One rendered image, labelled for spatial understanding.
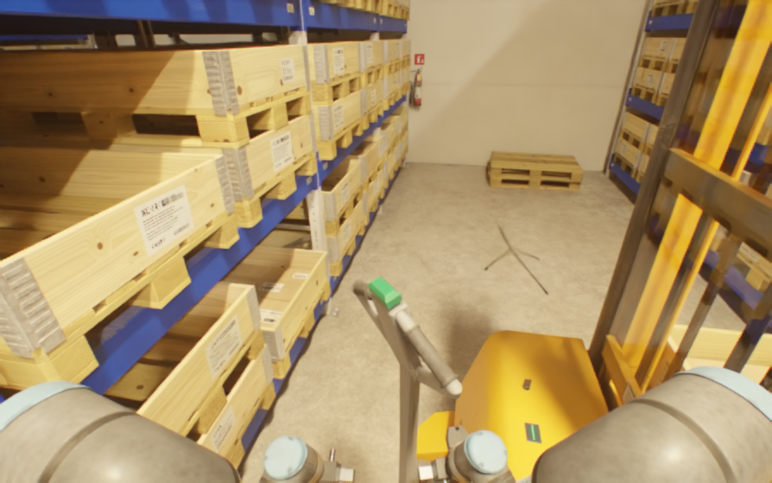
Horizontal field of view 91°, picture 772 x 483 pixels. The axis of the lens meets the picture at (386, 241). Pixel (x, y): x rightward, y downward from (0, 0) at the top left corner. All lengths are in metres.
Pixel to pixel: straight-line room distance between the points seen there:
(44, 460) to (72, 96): 1.67
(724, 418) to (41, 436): 0.66
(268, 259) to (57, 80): 1.50
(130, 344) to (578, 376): 1.40
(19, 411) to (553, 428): 1.18
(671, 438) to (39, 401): 0.63
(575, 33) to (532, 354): 5.45
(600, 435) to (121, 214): 1.11
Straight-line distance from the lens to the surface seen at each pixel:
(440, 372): 0.79
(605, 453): 0.47
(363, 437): 2.30
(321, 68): 2.50
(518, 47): 6.37
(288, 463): 0.99
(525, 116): 6.49
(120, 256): 1.20
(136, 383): 1.78
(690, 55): 1.23
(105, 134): 1.97
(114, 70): 1.85
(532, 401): 1.36
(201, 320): 1.97
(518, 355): 1.49
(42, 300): 1.08
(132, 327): 1.36
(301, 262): 2.71
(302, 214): 2.80
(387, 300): 0.80
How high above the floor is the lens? 1.89
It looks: 28 degrees down
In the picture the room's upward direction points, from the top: 1 degrees counter-clockwise
